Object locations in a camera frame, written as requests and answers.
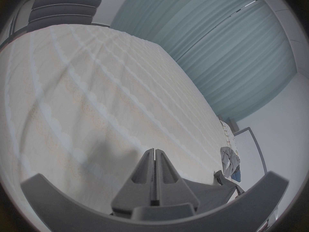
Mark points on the black chest of drawers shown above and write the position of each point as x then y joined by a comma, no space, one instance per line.
62,11

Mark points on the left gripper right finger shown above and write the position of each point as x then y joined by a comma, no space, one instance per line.
173,187

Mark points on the grey bedside table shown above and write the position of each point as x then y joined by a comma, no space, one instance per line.
233,123

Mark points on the blue-green curtain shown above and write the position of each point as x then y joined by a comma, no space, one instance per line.
241,69
157,13

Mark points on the blue and white garment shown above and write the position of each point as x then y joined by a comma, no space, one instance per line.
236,176

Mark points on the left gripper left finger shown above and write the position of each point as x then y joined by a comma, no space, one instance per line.
137,187

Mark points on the grey garment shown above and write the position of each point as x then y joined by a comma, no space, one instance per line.
228,161

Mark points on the bed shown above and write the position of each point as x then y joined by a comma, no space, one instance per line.
96,93

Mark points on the black T-shirt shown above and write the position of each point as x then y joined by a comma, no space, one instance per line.
207,192

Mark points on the white printed pillow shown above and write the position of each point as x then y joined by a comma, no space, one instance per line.
228,134

